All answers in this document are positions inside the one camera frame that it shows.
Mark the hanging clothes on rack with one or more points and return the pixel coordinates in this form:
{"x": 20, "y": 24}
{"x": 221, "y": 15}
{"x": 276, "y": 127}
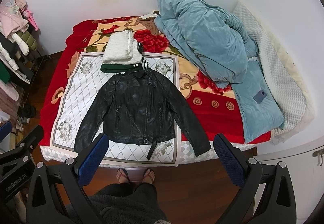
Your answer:
{"x": 21, "y": 58}

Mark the red floral blanket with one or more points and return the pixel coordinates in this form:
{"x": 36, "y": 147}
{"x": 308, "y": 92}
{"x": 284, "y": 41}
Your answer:
{"x": 216, "y": 109}

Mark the black leather jacket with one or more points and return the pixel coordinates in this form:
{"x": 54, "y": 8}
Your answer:
{"x": 141, "y": 107}

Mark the person legs in sandals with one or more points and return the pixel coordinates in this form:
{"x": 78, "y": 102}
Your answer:
{"x": 122, "y": 202}

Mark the white fluffy folded garment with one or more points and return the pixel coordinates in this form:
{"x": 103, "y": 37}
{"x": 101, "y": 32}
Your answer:
{"x": 122, "y": 49}

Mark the white textured padded mattress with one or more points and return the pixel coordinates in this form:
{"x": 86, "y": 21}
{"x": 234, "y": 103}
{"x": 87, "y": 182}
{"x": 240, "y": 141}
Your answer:
{"x": 281, "y": 75}

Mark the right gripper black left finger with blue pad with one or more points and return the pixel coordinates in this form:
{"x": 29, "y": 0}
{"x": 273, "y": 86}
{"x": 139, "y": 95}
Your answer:
{"x": 45, "y": 204}

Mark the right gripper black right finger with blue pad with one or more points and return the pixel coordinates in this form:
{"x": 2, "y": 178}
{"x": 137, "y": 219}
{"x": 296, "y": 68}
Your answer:
{"x": 277, "y": 203}

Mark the white cabinet with handle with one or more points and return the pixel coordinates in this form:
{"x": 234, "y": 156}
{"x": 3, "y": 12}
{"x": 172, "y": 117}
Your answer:
{"x": 305, "y": 165}

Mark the green striped folded garment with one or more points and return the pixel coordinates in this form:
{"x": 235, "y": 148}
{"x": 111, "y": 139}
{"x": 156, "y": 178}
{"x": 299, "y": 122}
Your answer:
{"x": 119, "y": 67}

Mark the light blue quilt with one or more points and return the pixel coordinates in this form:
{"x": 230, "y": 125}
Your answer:
{"x": 217, "y": 43}

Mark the white diamond pattern cloth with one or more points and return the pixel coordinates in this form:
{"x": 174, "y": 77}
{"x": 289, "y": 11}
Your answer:
{"x": 83, "y": 85}

